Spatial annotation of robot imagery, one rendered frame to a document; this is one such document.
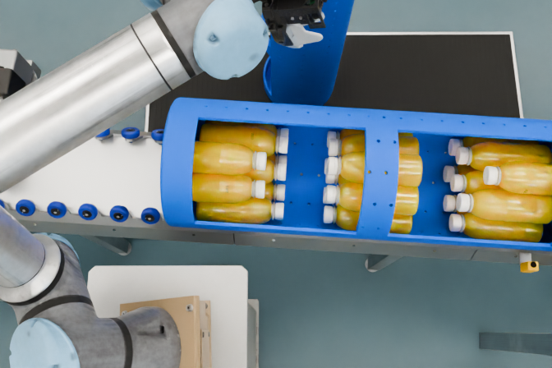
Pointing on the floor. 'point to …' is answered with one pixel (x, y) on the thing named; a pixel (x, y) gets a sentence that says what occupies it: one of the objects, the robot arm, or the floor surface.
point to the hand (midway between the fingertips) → (295, 39)
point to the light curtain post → (517, 342)
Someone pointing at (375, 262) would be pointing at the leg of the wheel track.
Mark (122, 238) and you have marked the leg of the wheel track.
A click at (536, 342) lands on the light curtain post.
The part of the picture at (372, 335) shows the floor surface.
